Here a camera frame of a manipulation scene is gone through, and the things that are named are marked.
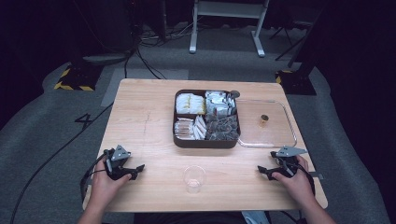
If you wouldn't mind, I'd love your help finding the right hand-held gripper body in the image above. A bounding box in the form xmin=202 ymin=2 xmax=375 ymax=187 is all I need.
xmin=270 ymin=145 xmax=309 ymax=180

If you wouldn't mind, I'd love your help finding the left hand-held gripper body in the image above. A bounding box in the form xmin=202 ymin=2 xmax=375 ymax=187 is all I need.
xmin=103 ymin=144 xmax=133 ymax=181

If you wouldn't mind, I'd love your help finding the person's right hand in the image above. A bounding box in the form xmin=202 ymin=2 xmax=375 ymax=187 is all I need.
xmin=271 ymin=155 xmax=317 ymax=209

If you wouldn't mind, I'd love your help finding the person's left hand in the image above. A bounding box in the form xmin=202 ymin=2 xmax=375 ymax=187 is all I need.
xmin=90 ymin=166 xmax=133 ymax=213

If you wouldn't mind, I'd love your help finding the clear tray lid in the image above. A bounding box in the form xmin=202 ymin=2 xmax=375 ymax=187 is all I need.
xmin=235 ymin=98 xmax=298 ymax=149

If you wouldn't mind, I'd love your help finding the clear plastic cup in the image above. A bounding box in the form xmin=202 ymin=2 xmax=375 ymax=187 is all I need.
xmin=182 ymin=164 xmax=207 ymax=195

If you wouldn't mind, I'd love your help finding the pile of dark packets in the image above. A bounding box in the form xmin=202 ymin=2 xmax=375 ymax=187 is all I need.
xmin=205 ymin=114 xmax=240 ymax=142

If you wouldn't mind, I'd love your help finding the pile of clear-white sachets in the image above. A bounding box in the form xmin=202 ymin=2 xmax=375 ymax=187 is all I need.
xmin=174 ymin=115 xmax=207 ymax=142

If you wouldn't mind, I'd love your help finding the brown compartment tray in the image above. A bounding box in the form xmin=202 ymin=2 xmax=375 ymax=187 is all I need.
xmin=172 ymin=89 xmax=242 ymax=149

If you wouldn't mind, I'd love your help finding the person's dark clothing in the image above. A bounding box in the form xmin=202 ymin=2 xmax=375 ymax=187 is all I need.
xmin=134 ymin=211 xmax=248 ymax=224

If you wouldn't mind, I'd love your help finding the black-yellow stand base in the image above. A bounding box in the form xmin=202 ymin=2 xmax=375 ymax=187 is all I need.
xmin=53 ymin=63 xmax=105 ymax=92
xmin=275 ymin=69 xmax=318 ymax=96

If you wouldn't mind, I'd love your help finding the pile of silver packets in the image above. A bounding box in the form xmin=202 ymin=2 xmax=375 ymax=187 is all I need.
xmin=205 ymin=90 xmax=237 ymax=118

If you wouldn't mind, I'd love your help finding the pile of yellow-white packets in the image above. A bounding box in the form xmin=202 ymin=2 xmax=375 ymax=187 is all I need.
xmin=175 ymin=92 xmax=206 ymax=116

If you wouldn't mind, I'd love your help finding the black tripod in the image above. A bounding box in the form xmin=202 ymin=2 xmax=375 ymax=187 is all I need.
xmin=268 ymin=20 xmax=314 ymax=62

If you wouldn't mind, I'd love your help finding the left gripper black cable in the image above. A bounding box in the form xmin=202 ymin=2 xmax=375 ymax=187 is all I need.
xmin=79 ymin=151 xmax=109 ymax=202

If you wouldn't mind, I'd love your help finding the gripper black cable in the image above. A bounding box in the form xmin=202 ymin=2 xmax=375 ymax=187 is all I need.
xmin=79 ymin=151 xmax=109 ymax=202
xmin=297 ymin=163 xmax=325 ymax=197

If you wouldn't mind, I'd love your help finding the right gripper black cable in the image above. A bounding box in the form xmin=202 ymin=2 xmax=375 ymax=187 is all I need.
xmin=297 ymin=163 xmax=325 ymax=197

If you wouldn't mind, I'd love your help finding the black floor cable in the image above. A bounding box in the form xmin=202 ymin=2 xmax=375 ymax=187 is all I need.
xmin=8 ymin=102 xmax=115 ymax=224

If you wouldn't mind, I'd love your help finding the bundle of floor cables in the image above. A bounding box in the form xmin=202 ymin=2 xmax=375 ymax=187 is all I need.
xmin=123 ymin=18 xmax=200 ymax=80

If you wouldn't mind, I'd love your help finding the white desk frame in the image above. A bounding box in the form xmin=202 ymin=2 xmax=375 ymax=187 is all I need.
xmin=189 ymin=0 xmax=271 ymax=59

